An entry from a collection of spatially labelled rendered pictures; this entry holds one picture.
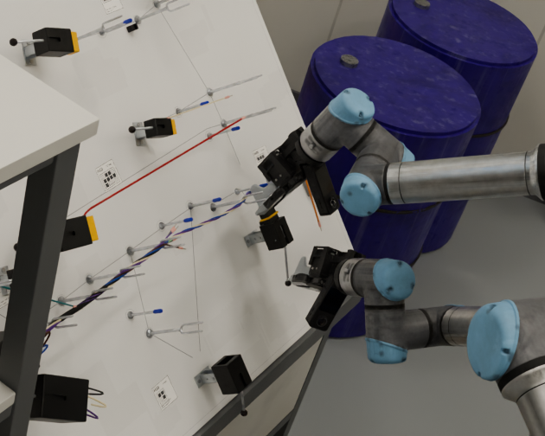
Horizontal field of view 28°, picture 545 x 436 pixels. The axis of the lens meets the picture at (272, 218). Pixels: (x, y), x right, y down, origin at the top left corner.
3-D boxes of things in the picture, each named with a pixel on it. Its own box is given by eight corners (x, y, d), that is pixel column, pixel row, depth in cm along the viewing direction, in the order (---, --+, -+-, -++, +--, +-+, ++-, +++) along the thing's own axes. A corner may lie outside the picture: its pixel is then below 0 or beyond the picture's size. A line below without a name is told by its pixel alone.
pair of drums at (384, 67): (462, 196, 458) (547, 15, 405) (419, 380, 365) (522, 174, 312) (304, 137, 462) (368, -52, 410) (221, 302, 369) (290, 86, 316)
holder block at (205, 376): (214, 423, 213) (251, 421, 207) (189, 368, 210) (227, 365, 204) (227, 411, 216) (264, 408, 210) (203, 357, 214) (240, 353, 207)
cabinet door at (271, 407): (296, 410, 284) (339, 303, 261) (167, 539, 244) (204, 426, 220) (288, 404, 285) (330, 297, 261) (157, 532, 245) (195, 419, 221)
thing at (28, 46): (-14, 37, 186) (18, 23, 180) (39, 40, 195) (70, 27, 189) (-9, 64, 186) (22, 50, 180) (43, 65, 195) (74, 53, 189)
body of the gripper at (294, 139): (275, 156, 223) (307, 121, 214) (302, 188, 222) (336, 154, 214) (253, 169, 217) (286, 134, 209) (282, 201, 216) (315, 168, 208)
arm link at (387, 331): (431, 360, 202) (428, 301, 202) (380, 367, 197) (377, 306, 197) (408, 355, 209) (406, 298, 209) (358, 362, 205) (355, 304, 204)
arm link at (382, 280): (386, 307, 196) (383, 259, 196) (350, 304, 205) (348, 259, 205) (419, 303, 200) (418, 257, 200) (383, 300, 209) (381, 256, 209)
